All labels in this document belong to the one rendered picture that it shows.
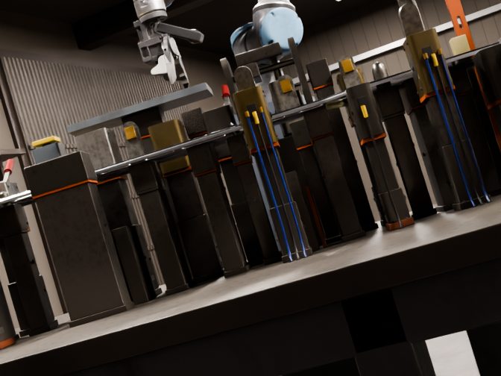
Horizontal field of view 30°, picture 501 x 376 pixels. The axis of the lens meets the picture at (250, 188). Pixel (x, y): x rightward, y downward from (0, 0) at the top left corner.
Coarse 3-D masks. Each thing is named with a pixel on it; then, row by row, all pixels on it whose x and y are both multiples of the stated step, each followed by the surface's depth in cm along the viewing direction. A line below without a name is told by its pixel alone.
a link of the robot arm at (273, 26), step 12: (264, 0) 249; (276, 0) 247; (288, 0) 251; (264, 12) 247; (276, 12) 244; (288, 12) 246; (264, 24) 244; (276, 24) 244; (288, 24) 245; (300, 24) 247; (252, 36) 250; (264, 36) 244; (276, 36) 244; (288, 36) 245; (300, 36) 247; (252, 48) 252; (288, 48) 246
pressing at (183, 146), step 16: (480, 48) 189; (448, 64) 202; (384, 80) 190; (400, 80) 204; (336, 96) 192; (288, 112) 194; (240, 128) 194; (176, 144) 196; (192, 144) 203; (128, 160) 196; (144, 160) 205; (160, 160) 214; (96, 176) 210; (112, 176) 215
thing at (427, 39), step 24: (408, 48) 180; (432, 48) 176; (432, 72) 176; (432, 96) 177; (432, 120) 180; (456, 120) 177; (456, 144) 176; (456, 168) 176; (456, 192) 176; (480, 192) 176
